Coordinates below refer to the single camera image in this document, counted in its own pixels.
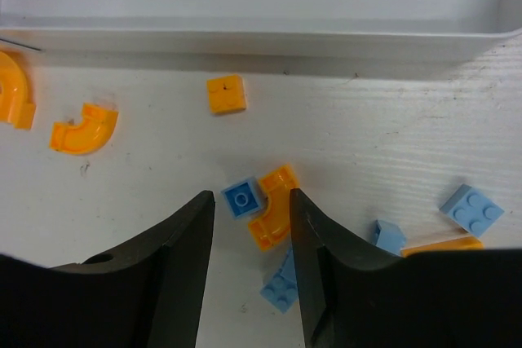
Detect white divided sorting tray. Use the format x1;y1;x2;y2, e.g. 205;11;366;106
1;0;521;78

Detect small blue lego far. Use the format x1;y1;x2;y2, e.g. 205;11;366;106
440;184;505;238

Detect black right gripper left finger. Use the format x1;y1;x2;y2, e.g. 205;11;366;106
1;191;215;347

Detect small orange lego brick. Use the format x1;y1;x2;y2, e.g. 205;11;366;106
400;236;484;258

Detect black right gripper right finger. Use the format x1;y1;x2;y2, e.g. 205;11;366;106
290;189;521;347

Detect small blue lego right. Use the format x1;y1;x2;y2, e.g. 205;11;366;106
221;177;267;220

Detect orange curved lego right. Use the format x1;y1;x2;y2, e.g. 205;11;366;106
248;165;300;251

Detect small blue square lego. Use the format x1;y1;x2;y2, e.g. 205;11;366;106
373;219;406;256

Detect small blue lego lower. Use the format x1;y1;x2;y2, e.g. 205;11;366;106
260;246;299;314

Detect small orange square lego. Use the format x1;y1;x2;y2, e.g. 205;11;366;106
206;75;247;115

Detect orange curved lego piece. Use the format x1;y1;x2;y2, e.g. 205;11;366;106
49;103;119;156

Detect orange arch lego piece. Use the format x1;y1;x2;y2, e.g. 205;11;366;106
1;51;36;130

